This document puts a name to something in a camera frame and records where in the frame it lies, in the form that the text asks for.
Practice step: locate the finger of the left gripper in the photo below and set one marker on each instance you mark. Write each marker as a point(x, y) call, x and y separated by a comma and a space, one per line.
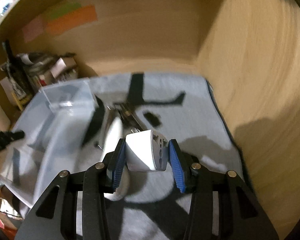
point(8, 137)

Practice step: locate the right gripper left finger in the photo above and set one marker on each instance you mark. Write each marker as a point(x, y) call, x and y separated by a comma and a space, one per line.
point(116, 162)

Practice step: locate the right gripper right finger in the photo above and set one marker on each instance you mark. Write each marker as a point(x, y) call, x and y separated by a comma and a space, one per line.
point(181, 166)

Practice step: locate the white plug adapter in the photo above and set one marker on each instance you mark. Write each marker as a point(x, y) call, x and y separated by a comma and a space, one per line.
point(146, 151)

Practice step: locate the white handheld massager device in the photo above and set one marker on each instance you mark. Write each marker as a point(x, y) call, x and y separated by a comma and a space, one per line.
point(114, 133)

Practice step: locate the clear plastic storage box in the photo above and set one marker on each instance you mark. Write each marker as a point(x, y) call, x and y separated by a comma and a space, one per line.
point(55, 123)

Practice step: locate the grey felt mat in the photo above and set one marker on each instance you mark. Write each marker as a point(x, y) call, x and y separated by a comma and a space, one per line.
point(179, 107)

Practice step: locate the dark wine bottle elephant label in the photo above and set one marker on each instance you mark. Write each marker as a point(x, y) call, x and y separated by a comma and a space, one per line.
point(14, 69)

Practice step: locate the stack of papers and books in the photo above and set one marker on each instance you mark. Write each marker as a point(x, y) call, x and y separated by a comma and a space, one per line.
point(46, 69)

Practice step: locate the pink sticky note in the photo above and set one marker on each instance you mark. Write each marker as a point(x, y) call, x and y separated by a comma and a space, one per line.
point(34, 29)

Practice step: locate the green sticky note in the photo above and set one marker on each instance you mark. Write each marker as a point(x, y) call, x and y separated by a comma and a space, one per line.
point(62, 9)

